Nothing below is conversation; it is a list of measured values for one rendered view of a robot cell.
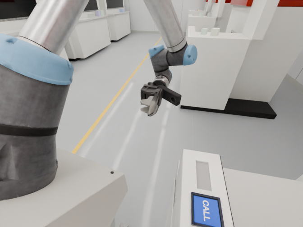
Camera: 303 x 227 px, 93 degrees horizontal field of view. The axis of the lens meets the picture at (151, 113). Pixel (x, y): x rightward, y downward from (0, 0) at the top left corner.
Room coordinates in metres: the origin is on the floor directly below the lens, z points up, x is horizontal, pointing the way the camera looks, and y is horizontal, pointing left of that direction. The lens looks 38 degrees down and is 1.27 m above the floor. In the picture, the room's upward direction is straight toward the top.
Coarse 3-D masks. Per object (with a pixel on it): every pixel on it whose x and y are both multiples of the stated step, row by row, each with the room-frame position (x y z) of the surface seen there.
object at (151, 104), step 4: (152, 96) 0.47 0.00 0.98; (144, 100) 0.45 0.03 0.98; (148, 100) 0.45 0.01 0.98; (152, 100) 0.43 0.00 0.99; (156, 100) 0.44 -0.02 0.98; (144, 104) 0.43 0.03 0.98; (148, 104) 0.42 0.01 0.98; (152, 104) 0.42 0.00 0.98; (152, 108) 0.41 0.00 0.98; (148, 112) 0.39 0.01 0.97; (152, 112) 0.40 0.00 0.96
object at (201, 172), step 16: (192, 160) 0.21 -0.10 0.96; (208, 160) 0.21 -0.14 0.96; (192, 176) 0.17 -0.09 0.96; (208, 176) 0.17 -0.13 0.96; (176, 192) 0.18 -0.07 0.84; (208, 192) 0.13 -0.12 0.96; (224, 192) 0.13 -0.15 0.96; (176, 208) 0.13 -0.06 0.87; (224, 208) 0.10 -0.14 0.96; (176, 224) 0.09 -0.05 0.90; (224, 224) 0.08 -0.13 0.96
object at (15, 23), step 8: (0, 0) 2.68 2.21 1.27; (8, 0) 2.79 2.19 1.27; (16, 0) 2.92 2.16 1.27; (24, 0) 3.06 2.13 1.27; (32, 0) 3.22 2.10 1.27; (0, 8) 2.62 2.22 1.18; (8, 8) 2.73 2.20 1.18; (16, 8) 2.86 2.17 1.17; (24, 8) 3.00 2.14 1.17; (32, 8) 3.16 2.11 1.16; (0, 16) 2.56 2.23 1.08; (8, 16) 2.67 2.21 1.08; (16, 16) 2.80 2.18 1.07; (24, 16) 2.94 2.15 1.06; (0, 24) 2.50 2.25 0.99; (8, 24) 2.61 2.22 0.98; (16, 24) 2.73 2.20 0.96; (0, 32) 2.39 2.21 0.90; (8, 32) 2.39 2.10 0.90; (16, 32) 2.42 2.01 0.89; (64, 56) 3.20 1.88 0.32
